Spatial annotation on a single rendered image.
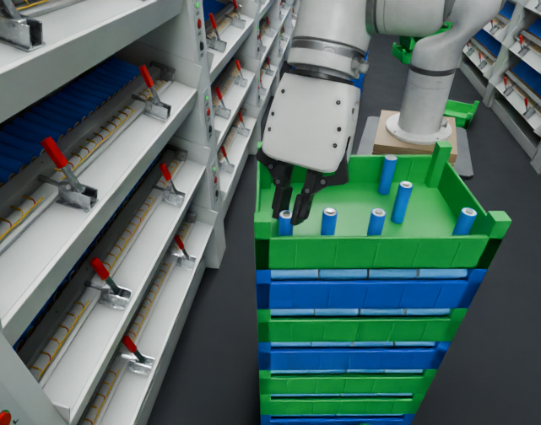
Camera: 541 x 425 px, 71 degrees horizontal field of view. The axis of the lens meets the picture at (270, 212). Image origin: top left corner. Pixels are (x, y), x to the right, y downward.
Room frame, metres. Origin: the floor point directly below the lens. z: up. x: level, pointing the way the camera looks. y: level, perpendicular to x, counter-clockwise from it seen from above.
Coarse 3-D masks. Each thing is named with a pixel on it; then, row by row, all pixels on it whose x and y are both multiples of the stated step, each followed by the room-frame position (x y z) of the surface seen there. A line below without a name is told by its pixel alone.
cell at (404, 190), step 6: (402, 186) 0.43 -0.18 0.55; (408, 186) 0.43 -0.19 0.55; (402, 192) 0.43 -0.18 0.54; (408, 192) 0.43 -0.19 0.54; (396, 198) 0.44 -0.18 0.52; (402, 198) 0.43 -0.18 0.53; (408, 198) 0.43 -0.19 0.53; (396, 204) 0.44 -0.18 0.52; (402, 204) 0.43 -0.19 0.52; (396, 210) 0.43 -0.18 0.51; (402, 210) 0.43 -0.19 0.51; (396, 216) 0.43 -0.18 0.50; (402, 216) 0.43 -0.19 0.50; (396, 222) 0.43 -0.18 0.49; (402, 222) 0.43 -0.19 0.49
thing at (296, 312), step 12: (276, 312) 0.35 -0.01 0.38; (288, 312) 0.35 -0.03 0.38; (300, 312) 0.35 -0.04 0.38; (312, 312) 0.35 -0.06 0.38; (324, 312) 0.35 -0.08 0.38; (336, 312) 0.35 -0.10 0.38; (348, 312) 0.35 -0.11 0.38; (360, 312) 0.35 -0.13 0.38; (372, 312) 0.35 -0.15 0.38; (384, 312) 0.35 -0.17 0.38; (396, 312) 0.35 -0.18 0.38; (408, 312) 0.35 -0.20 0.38; (420, 312) 0.35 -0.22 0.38; (432, 312) 0.35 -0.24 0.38; (444, 312) 0.35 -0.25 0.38
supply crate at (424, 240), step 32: (352, 160) 0.54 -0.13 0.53; (416, 160) 0.54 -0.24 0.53; (320, 192) 0.51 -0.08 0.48; (352, 192) 0.51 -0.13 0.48; (416, 192) 0.51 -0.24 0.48; (448, 192) 0.49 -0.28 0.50; (256, 224) 0.34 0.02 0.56; (320, 224) 0.43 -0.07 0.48; (352, 224) 0.43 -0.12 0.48; (384, 224) 0.43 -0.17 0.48; (416, 224) 0.43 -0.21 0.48; (448, 224) 0.43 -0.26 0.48; (480, 224) 0.39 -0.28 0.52; (256, 256) 0.34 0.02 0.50; (288, 256) 0.34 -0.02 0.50; (320, 256) 0.34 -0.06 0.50; (352, 256) 0.34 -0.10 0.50; (384, 256) 0.34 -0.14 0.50; (416, 256) 0.34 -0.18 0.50; (448, 256) 0.34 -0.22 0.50; (480, 256) 0.34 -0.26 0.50
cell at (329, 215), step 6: (324, 210) 0.38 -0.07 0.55; (330, 210) 0.38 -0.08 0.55; (336, 210) 0.38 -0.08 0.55; (324, 216) 0.37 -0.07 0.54; (330, 216) 0.37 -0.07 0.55; (336, 216) 0.37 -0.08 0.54; (324, 222) 0.37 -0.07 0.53; (330, 222) 0.37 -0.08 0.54; (324, 228) 0.37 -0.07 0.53; (330, 228) 0.37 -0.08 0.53; (324, 234) 0.37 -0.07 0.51; (330, 234) 0.37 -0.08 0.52
